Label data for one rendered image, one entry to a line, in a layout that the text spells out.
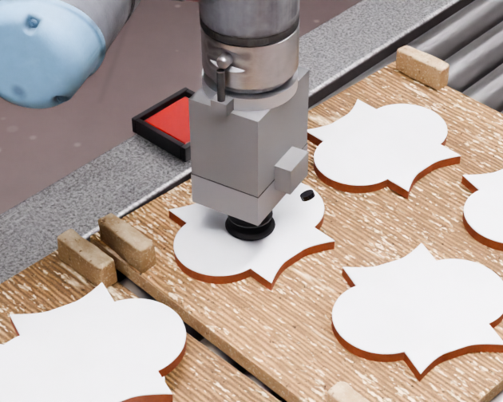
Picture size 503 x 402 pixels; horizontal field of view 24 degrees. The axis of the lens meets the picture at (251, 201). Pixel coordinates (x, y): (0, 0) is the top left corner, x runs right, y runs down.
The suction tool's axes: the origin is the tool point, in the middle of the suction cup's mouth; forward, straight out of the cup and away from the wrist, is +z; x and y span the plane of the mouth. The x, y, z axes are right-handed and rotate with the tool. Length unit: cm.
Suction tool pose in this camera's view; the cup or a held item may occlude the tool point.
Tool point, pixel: (250, 228)
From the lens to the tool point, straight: 100.9
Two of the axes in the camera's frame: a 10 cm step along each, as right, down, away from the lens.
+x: -8.7, -3.2, 3.9
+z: 0.0, 7.7, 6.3
